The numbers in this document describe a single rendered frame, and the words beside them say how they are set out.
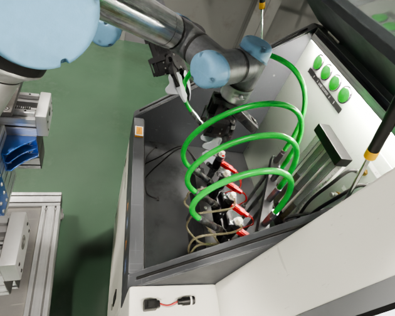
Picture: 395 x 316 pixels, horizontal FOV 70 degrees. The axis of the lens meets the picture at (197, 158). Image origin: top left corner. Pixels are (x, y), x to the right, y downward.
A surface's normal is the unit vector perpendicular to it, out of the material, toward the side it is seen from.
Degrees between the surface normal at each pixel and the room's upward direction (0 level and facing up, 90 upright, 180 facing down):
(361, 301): 76
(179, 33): 71
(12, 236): 0
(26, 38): 85
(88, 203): 0
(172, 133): 90
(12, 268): 90
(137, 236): 0
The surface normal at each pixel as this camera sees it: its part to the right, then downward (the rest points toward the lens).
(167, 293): 0.29, -0.67
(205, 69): -0.74, 0.30
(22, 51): 0.69, 0.58
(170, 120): 0.13, 0.74
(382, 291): -0.85, -0.26
